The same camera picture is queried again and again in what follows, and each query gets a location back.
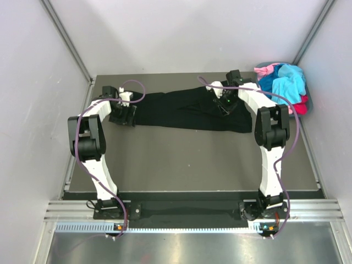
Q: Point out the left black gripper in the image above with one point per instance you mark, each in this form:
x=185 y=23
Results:
x=126 y=119

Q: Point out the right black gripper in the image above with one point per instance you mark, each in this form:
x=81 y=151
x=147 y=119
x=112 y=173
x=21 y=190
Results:
x=224 y=109

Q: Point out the black t shirt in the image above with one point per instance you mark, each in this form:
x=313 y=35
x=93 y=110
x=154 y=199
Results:
x=191 y=109

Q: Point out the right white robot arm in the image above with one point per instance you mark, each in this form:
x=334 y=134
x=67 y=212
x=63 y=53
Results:
x=271 y=134

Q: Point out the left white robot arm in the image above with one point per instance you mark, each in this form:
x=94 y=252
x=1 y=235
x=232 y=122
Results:
x=87 y=142

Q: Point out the dark blue t shirt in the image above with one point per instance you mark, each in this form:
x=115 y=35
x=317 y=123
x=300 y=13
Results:
x=266 y=82

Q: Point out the pink t shirt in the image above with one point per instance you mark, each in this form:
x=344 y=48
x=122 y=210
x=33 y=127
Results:
x=262 y=72

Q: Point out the light cyan t shirt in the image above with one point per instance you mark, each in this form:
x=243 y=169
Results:
x=290 y=83

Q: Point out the blue-grey laundry basket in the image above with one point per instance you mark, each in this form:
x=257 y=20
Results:
x=309 y=103

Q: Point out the red t shirt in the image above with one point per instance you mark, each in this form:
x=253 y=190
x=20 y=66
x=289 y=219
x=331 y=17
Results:
x=301 y=107

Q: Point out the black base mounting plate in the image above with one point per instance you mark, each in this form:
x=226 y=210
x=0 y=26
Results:
x=234 y=209

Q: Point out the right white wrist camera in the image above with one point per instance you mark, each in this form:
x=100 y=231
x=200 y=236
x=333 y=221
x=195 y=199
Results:
x=217 y=88

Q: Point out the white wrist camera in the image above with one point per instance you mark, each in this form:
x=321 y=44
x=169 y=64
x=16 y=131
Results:
x=217 y=88
x=124 y=97

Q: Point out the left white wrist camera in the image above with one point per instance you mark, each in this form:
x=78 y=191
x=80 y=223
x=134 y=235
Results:
x=124 y=97

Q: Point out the left aluminium corner post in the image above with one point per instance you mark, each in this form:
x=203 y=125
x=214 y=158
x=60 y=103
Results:
x=51 y=12

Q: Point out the aluminium corner post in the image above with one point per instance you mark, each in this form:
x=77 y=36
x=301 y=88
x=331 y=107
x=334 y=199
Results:
x=317 y=24
x=51 y=12

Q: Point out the grey slotted cable duct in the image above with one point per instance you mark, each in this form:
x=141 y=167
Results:
x=116 y=227

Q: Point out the right aluminium corner post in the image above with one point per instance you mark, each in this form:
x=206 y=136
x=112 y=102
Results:
x=317 y=24

